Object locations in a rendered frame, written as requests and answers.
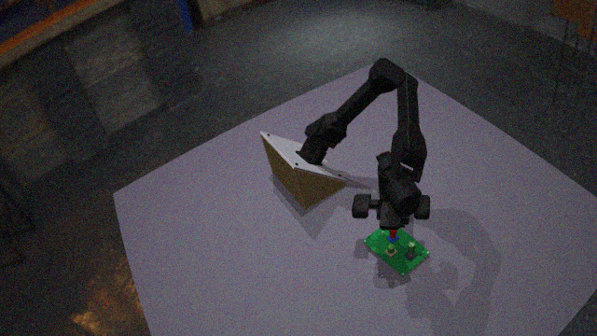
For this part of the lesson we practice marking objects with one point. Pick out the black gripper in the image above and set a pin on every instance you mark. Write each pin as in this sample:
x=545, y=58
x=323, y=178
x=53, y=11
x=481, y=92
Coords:
x=363, y=202

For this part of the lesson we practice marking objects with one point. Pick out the green circuit board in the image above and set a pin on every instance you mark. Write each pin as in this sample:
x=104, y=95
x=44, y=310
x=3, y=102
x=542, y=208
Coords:
x=397, y=248

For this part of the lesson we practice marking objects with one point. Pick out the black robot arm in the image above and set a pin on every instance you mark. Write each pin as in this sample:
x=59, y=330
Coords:
x=408, y=145

